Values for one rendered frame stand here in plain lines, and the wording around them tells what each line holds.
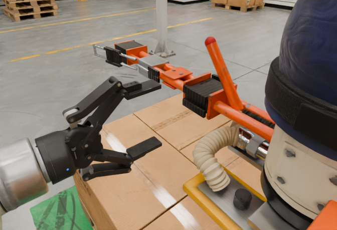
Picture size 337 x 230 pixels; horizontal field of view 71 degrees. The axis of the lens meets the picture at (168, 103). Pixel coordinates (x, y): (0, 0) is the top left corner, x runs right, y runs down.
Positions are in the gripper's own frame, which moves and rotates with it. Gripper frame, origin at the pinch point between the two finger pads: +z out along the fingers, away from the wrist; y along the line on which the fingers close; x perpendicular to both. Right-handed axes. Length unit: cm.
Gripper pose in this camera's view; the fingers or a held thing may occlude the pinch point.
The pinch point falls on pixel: (153, 116)
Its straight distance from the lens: 46.3
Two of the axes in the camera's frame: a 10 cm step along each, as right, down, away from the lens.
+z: 7.9, -3.2, 5.2
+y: -0.1, 8.5, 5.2
